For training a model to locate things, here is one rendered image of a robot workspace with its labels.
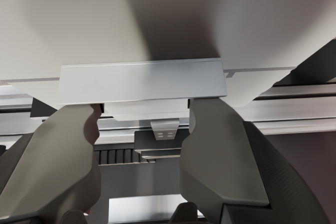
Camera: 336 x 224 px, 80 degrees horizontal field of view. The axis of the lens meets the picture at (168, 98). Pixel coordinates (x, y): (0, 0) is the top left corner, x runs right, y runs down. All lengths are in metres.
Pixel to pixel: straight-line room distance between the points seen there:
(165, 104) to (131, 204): 0.10
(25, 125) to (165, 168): 0.42
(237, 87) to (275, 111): 0.37
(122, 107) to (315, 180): 0.77
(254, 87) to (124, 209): 0.16
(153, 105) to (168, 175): 0.55
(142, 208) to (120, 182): 0.52
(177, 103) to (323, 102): 0.46
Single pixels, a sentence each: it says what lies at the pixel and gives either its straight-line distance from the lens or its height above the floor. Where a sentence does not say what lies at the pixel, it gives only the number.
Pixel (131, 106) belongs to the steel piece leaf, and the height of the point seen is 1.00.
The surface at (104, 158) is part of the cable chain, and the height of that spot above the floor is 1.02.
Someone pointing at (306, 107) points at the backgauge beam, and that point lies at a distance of 0.56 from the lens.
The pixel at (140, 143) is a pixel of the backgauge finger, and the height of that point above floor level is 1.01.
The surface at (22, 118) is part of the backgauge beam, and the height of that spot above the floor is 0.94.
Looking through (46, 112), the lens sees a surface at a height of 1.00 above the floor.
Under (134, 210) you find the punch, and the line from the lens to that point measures 0.22.
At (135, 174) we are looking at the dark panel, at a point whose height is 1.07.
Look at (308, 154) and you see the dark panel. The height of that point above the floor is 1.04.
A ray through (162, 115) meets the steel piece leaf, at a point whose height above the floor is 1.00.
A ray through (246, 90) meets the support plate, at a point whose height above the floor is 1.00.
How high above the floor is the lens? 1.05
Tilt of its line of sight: 19 degrees down
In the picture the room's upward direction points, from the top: 177 degrees clockwise
